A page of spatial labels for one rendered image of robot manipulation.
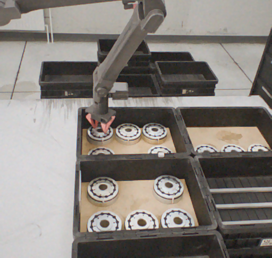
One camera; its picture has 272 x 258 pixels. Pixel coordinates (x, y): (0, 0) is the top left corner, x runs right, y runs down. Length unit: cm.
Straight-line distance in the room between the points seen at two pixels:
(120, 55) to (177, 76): 158
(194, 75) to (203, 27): 189
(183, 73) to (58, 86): 96
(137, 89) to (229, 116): 119
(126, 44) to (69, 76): 152
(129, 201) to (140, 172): 11
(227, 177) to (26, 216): 73
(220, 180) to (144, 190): 29
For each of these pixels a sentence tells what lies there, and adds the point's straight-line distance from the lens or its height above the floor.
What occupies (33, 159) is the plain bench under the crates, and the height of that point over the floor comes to 70.
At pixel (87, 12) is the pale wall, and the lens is 413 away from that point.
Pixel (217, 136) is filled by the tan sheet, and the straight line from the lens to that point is 146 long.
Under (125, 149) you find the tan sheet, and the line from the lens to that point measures 132.
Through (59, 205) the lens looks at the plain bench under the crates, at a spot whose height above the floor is 70.
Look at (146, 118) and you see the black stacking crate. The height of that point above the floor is 88.
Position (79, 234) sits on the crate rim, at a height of 93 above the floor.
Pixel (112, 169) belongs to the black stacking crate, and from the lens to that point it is 116.
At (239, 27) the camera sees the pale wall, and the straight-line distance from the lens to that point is 464.
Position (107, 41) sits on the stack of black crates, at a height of 57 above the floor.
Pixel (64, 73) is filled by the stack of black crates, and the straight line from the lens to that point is 249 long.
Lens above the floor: 170
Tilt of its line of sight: 37 degrees down
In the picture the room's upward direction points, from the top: 5 degrees clockwise
